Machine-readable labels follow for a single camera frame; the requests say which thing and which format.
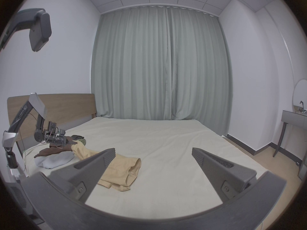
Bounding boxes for grey dressing table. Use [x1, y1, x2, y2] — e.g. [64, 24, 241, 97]
[273, 109, 307, 158]

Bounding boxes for beige shorts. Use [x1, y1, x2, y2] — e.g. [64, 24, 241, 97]
[71, 140, 142, 192]

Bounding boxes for pale green curtain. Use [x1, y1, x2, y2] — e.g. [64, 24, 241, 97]
[165, 6, 233, 136]
[91, 5, 172, 121]

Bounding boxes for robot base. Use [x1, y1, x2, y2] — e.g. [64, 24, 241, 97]
[5, 167, 45, 226]

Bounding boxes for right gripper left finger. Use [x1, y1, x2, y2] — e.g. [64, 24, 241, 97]
[49, 148, 117, 203]

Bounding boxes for round mirror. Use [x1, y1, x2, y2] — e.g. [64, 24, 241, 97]
[293, 79, 307, 112]

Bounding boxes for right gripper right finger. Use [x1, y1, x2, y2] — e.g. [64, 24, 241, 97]
[192, 148, 257, 201]

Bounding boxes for white garment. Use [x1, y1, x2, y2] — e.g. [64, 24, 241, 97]
[35, 152, 75, 169]

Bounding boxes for bed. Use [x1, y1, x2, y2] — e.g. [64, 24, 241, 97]
[7, 94, 271, 221]

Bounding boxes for brown garment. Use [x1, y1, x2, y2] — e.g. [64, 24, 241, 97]
[34, 144, 75, 159]

